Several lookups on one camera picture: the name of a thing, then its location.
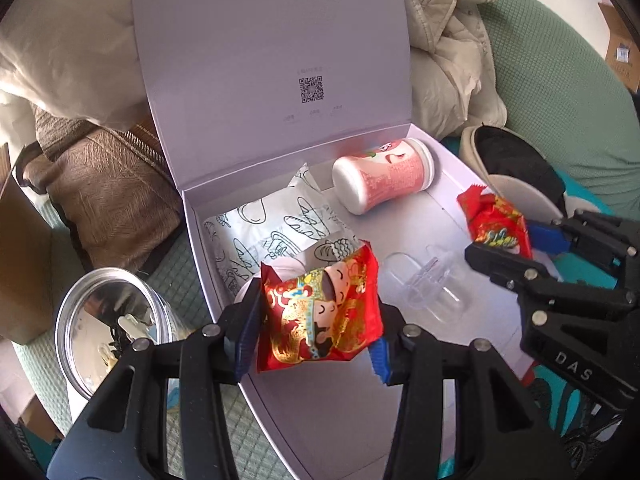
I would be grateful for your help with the pink white canister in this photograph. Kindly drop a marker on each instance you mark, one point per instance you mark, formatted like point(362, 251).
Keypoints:
point(395, 169)

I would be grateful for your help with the small red candy packet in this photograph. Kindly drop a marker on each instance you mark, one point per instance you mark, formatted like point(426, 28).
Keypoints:
point(494, 221)

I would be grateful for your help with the clear plastic clip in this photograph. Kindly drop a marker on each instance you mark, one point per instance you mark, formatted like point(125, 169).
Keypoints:
point(433, 281)

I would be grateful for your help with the beige cap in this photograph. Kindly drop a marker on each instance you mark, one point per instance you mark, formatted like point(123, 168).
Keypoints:
point(516, 171)

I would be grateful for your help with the open white gift box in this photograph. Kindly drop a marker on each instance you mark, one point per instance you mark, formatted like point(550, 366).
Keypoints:
point(222, 80)

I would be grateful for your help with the green bed cover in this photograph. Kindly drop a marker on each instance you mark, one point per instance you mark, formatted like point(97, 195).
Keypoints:
point(560, 95)

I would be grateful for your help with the clear glass jar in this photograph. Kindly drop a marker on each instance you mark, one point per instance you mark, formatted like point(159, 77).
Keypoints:
point(101, 315)

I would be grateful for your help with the brown cardboard box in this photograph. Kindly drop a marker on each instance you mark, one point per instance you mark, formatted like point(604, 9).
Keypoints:
point(25, 262)

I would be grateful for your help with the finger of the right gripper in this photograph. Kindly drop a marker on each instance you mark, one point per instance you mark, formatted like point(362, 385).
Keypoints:
point(526, 275)
point(610, 243)

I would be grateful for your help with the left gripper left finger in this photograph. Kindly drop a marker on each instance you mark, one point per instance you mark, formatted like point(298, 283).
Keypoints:
point(121, 433)

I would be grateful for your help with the white round pod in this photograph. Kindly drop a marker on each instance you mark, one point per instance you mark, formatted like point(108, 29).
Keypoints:
point(284, 268)

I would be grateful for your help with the white patterned wipe packet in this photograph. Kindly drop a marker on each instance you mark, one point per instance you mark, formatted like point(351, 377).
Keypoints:
point(294, 222)

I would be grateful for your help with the red gold snack packet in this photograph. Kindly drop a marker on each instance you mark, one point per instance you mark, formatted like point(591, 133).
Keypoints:
point(325, 314)

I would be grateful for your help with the teal foam mat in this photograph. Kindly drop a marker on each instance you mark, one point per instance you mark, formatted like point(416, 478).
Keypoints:
point(576, 274)

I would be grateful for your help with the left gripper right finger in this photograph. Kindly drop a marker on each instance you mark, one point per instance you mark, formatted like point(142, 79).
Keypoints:
point(465, 395)

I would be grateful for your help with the brown quilted garment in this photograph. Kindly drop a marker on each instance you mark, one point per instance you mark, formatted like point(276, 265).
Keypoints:
point(111, 188)

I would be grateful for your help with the printed cardboard carton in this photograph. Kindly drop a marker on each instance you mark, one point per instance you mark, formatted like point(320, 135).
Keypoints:
point(622, 54)

